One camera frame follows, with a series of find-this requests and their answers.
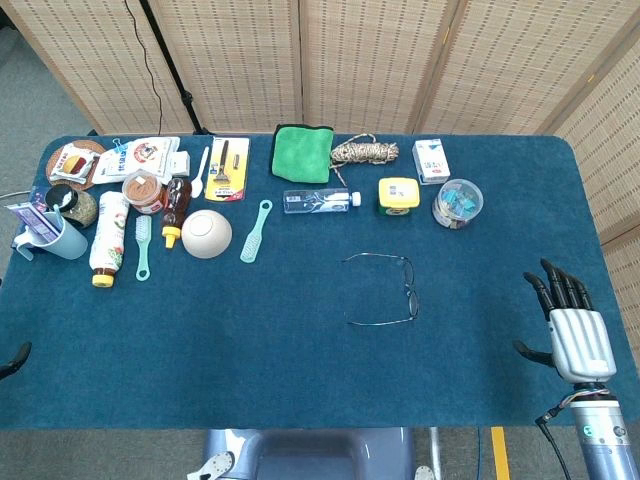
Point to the blue binder clip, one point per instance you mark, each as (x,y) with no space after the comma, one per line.
(119,146)

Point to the clear jar of binder clips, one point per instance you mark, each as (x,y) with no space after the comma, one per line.
(457,205)

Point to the black tripod pole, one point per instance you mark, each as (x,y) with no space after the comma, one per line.
(172,70)

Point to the round cork coaster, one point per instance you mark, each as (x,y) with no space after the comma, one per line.
(95,146)

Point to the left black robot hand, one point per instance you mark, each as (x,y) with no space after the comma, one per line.
(20,357)

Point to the small white box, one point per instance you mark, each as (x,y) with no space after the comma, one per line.
(180,163)

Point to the white blue carton box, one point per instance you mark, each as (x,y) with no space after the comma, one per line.
(431,162)

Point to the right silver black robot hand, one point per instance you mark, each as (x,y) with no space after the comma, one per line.
(580,345)

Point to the herb jar with black lid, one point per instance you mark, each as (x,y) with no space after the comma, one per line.
(82,207)

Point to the dark blue small pack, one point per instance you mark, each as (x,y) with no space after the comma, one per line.
(37,194)

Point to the yellow floor tape strip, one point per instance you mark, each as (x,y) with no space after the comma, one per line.
(500,450)

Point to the light blue mug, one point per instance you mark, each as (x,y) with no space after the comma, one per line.
(70,245)

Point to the amber bottle with yellow cap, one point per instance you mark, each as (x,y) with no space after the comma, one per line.
(176,205)

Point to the razor in yellow card pack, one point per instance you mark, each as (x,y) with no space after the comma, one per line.
(227,170)

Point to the white metal table leg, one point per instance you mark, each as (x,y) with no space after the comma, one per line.
(435,450)

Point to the clear plastic water bottle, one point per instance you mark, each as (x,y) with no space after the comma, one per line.
(320,201)

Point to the white drink bottle yellow cap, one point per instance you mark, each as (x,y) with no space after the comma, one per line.
(110,235)

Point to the thin-framed eyeglasses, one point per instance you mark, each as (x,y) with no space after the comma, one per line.
(409,272)

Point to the green microfiber cloth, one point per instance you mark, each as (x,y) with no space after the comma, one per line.
(300,152)

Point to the teal blue tablecloth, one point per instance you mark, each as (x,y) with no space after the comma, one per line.
(250,350)

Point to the red jar with brown lid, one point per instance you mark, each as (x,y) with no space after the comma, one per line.
(142,190)

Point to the purple toothpaste box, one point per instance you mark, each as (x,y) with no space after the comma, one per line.
(30,217)

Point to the bamboo folding screen panel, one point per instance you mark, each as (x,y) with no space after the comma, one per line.
(370,60)
(627,280)
(515,60)
(610,140)
(240,60)
(90,50)

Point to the white printed pouch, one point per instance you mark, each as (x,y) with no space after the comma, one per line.
(145,155)

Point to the red yellow snack packet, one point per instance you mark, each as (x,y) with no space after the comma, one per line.
(72,162)

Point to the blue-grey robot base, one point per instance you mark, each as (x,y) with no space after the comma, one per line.
(310,450)

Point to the yellow lidded container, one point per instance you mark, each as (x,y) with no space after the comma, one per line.
(398,192)

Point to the white perforated bracket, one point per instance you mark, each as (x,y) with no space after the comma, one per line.
(215,465)
(424,473)

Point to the beige upturned bowl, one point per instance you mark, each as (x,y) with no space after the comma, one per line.
(206,233)

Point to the mint green brush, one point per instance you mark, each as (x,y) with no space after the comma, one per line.
(143,232)
(250,247)

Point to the white plastic spoon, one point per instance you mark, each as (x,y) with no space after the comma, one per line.
(196,187)

